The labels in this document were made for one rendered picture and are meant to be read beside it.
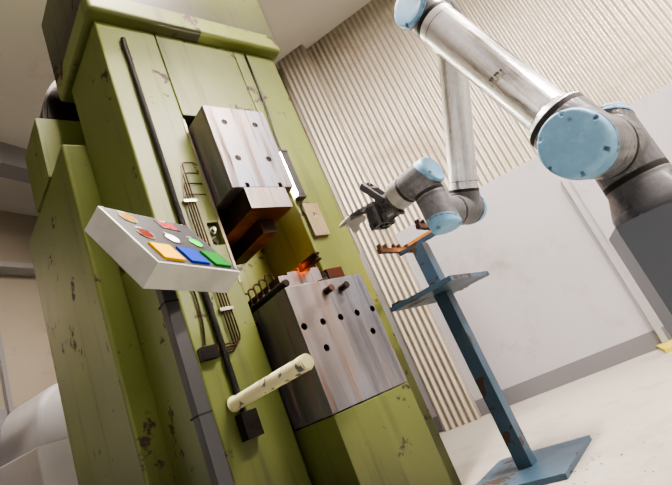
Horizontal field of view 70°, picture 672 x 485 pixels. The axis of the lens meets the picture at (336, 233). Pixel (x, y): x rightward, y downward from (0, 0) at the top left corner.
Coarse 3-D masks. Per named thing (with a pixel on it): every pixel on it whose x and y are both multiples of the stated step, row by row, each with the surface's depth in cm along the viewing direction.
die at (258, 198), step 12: (240, 192) 190; (252, 192) 189; (264, 192) 193; (276, 192) 197; (240, 204) 190; (252, 204) 186; (264, 204) 189; (276, 204) 193; (288, 204) 197; (228, 216) 197; (240, 216) 191; (252, 216) 192; (264, 216) 196; (276, 216) 201; (228, 228) 198; (240, 228) 198; (228, 240) 204
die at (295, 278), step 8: (288, 272) 179; (296, 272) 182; (304, 272) 184; (312, 272) 186; (280, 280) 175; (288, 280) 178; (296, 280) 180; (304, 280) 182; (312, 280) 184; (264, 288) 182; (272, 288) 178
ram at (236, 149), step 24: (216, 120) 197; (240, 120) 206; (264, 120) 215; (216, 144) 191; (240, 144) 198; (264, 144) 207; (216, 168) 192; (240, 168) 192; (264, 168) 200; (216, 192) 193; (288, 192) 207
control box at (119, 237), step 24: (96, 216) 129; (120, 216) 131; (144, 216) 144; (96, 240) 128; (120, 240) 124; (144, 240) 125; (168, 240) 136; (120, 264) 123; (144, 264) 120; (168, 264) 121; (192, 264) 130; (144, 288) 119; (168, 288) 126; (192, 288) 134; (216, 288) 143
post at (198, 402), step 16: (160, 304) 137; (176, 304) 136; (176, 320) 134; (176, 336) 132; (176, 352) 131; (192, 352) 132; (192, 368) 130; (192, 384) 128; (192, 400) 126; (208, 400) 128; (192, 416) 127; (208, 416) 126; (208, 432) 124; (208, 448) 122; (208, 464) 122; (224, 464) 122; (224, 480) 121
